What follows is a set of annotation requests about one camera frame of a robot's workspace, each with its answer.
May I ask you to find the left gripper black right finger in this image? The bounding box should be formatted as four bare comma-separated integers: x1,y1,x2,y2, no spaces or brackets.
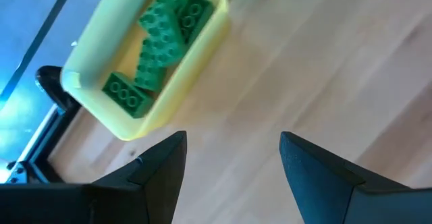
279,131,412,224

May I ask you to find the yellow plastic bin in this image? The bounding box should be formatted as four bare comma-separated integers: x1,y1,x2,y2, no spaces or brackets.
59,0,231,141

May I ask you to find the black frame rail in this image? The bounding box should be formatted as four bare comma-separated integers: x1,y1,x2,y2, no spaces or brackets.
6,65,82,184

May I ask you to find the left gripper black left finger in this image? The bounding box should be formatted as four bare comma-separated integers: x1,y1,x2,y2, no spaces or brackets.
83,130,188,224

